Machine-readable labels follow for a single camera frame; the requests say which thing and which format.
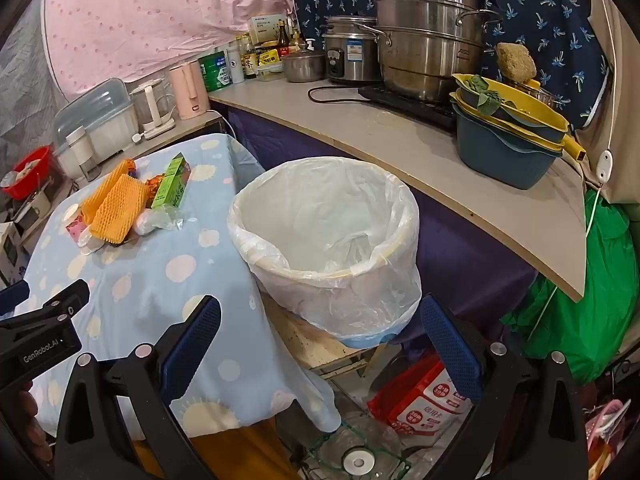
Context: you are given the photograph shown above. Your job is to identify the large stainless steamer pot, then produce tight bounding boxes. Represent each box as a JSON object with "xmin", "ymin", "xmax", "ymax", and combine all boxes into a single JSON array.
[{"xmin": 372, "ymin": 0, "xmax": 503, "ymax": 103}]

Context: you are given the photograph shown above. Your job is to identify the pink electric kettle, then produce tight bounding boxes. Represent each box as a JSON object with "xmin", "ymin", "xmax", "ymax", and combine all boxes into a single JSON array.
[{"xmin": 168, "ymin": 61, "xmax": 211, "ymax": 121}]

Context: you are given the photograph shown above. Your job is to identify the yellow strainer basket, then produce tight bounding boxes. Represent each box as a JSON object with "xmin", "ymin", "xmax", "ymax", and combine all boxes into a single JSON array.
[
  {"xmin": 451, "ymin": 74, "xmax": 571, "ymax": 131},
  {"xmin": 452, "ymin": 92, "xmax": 587, "ymax": 162}
]

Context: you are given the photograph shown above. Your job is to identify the small pink printed bottle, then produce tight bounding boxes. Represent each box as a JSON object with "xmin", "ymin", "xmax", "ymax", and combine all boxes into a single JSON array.
[{"xmin": 65, "ymin": 211, "xmax": 96, "ymax": 250}]

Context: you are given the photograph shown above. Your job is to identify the soy sauce bottle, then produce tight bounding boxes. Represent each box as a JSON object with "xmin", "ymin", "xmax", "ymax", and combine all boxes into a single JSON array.
[{"xmin": 242, "ymin": 35, "xmax": 258, "ymax": 81}]

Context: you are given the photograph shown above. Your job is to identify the stainless rice cooker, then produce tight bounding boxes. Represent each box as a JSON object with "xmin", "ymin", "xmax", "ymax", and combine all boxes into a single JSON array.
[{"xmin": 322, "ymin": 15, "xmax": 388, "ymax": 86}]

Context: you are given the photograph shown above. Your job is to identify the white power cable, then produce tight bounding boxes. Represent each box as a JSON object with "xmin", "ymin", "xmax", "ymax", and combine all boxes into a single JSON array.
[{"xmin": 205, "ymin": 109, "xmax": 236, "ymax": 137}]

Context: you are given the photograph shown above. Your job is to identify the clear plastic bag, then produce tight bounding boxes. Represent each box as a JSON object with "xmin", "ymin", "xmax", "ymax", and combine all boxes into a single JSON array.
[{"xmin": 167, "ymin": 205, "xmax": 201, "ymax": 233}]

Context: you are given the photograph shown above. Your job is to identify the green cardboard box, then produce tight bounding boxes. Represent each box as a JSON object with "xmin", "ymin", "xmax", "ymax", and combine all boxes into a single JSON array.
[{"xmin": 150, "ymin": 154, "xmax": 193, "ymax": 209}]

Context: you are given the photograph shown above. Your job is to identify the brown loofah sponge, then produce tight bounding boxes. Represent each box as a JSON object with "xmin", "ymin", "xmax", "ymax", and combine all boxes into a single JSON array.
[{"xmin": 495, "ymin": 42, "xmax": 538, "ymax": 82}]

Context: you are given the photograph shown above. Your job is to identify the clear round plastic lid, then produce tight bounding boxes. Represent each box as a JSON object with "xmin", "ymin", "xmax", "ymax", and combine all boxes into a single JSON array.
[{"xmin": 305, "ymin": 410, "xmax": 413, "ymax": 480}]

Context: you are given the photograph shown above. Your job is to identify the purple counter skirt cloth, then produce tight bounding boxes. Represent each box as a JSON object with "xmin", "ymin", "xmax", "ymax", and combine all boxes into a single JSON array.
[{"xmin": 210, "ymin": 102, "xmax": 538, "ymax": 356}]

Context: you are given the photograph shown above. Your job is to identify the black induction cooktop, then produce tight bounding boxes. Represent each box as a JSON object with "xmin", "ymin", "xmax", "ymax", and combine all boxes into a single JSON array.
[{"xmin": 357, "ymin": 84, "xmax": 458, "ymax": 131}]

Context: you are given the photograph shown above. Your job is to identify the navy printed cloth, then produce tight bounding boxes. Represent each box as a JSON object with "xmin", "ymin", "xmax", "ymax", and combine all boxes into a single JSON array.
[{"xmin": 292, "ymin": 0, "xmax": 613, "ymax": 128}]

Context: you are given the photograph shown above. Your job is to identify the glass kettle with white base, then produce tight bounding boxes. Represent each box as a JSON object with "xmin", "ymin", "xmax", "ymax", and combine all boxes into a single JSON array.
[{"xmin": 129, "ymin": 80, "xmax": 177, "ymax": 138}]

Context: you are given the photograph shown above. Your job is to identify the wooden stool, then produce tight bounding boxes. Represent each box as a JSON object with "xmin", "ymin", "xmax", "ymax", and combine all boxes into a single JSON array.
[{"xmin": 260, "ymin": 292, "xmax": 396, "ymax": 381}]

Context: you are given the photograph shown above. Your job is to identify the grey quilted cloth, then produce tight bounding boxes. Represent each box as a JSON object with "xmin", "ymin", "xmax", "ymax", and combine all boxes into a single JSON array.
[{"xmin": 0, "ymin": 10, "xmax": 56, "ymax": 138}]

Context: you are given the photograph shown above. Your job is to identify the beige cloth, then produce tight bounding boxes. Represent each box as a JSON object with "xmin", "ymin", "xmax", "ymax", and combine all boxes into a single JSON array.
[{"xmin": 570, "ymin": 0, "xmax": 640, "ymax": 201}]

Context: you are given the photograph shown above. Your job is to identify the person's left hand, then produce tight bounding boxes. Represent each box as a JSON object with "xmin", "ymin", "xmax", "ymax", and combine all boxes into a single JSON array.
[{"xmin": 15, "ymin": 377, "xmax": 57, "ymax": 467}]

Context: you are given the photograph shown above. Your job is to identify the green plastic bag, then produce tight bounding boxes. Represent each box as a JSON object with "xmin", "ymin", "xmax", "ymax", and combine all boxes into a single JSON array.
[{"xmin": 502, "ymin": 187, "xmax": 640, "ymax": 386}]

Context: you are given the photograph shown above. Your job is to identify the large blue plastic basin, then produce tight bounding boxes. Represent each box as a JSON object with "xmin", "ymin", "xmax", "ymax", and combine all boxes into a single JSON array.
[{"xmin": 452, "ymin": 105, "xmax": 566, "ymax": 191}]

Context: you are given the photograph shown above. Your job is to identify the small steel pot with lid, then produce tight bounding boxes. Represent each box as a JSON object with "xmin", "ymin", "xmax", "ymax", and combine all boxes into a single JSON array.
[{"xmin": 281, "ymin": 42, "xmax": 327, "ymax": 83}]

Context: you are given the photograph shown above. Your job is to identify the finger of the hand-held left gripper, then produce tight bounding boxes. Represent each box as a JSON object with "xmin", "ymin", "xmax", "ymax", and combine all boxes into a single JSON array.
[
  {"xmin": 0, "ymin": 279, "xmax": 92, "ymax": 343},
  {"xmin": 0, "ymin": 281, "xmax": 31, "ymax": 315}
]

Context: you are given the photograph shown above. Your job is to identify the green tin can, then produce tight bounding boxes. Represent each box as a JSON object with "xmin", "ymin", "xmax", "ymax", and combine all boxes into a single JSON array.
[{"xmin": 198, "ymin": 51, "xmax": 231, "ymax": 92}]

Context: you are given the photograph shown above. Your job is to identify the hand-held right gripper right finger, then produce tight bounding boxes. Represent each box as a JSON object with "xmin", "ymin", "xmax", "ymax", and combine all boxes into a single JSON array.
[{"xmin": 419, "ymin": 295, "xmax": 587, "ymax": 480}]

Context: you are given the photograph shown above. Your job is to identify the pink dotted curtain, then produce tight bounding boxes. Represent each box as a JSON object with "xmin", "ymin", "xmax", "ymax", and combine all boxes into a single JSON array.
[{"xmin": 42, "ymin": 0, "xmax": 331, "ymax": 96}]

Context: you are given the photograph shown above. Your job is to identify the orange table frame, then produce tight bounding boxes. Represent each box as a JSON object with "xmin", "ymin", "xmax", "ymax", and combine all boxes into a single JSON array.
[{"xmin": 132, "ymin": 417, "xmax": 301, "ymax": 480}]

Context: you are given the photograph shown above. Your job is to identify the white cylindrical jar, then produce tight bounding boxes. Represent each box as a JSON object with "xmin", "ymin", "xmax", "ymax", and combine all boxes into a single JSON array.
[{"xmin": 57, "ymin": 126, "xmax": 98, "ymax": 182}]

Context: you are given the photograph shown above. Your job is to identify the round bin with white liner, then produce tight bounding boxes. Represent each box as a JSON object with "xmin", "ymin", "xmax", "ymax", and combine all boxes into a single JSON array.
[{"xmin": 227, "ymin": 156, "xmax": 422, "ymax": 350}]

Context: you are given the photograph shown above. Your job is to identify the red and white packet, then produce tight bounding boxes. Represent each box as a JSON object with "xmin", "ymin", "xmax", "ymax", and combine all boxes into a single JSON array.
[{"xmin": 367, "ymin": 360, "xmax": 481, "ymax": 443}]

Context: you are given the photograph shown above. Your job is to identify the dish box with clear lid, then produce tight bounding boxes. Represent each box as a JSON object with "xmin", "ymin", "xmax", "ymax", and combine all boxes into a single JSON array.
[{"xmin": 52, "ymin": 77, "xmax": 140, "ymax": 161}]

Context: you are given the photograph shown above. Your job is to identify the green leaf vegetable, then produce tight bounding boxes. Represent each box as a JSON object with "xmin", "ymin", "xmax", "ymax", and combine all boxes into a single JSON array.
[{"xmin": 459, "ymin": 75, "xmax": 503, "ymax": 115}]

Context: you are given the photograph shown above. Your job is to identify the pink plastic bag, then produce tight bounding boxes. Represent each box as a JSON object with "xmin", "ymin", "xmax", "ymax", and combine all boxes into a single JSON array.
[{"xmin": 585, "ymin": 400, "xmax": 632, "ymax": 476}]

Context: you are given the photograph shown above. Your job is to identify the small steel pan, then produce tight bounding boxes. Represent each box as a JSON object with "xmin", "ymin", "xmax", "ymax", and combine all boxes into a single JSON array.
[{"xmin": 502, "ymin": 77, "xmax": 563, "ymax": 108}]

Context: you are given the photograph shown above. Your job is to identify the white thermos bottle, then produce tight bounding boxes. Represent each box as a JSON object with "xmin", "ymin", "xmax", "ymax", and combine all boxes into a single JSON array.
[{"xmin": 226, "ymin": 46, "xmax": 246, "ymax": 84}]

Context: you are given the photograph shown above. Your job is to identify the orange foam net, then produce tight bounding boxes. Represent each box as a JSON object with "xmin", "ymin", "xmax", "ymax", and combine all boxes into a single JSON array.
[
  {"xmin": 80, "ymin": 160, "xmax": 136, "ymax": 223},
  {"xmin": 89, "ymin": 176, "xmax": 148, "ymax": 246}
]

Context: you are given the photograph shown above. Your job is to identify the red plastic basket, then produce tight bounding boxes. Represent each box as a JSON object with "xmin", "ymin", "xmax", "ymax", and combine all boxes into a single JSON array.
[{"xmin": 0, "ymin": 145, "xmax": 55, "ymax": 200}]

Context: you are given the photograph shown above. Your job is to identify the black power cable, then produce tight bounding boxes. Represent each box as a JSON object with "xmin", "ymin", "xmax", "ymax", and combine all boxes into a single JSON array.
[{"xmin": 306, "ymin": 85, "xmax": 373, "ymax": 106}]

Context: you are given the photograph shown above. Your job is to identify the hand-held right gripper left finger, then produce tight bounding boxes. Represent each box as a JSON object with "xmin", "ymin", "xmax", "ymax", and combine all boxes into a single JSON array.
[{"xmin": 52, "ymin": 295, "xmax": 222, "ymax": 480}]

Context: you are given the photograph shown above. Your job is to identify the white and yellow cardboard box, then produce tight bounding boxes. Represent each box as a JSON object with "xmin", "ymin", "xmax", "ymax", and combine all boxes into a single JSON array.
[{"xmin": 248, "ymin": 14, "xmax": 287, "ymax": 46}]

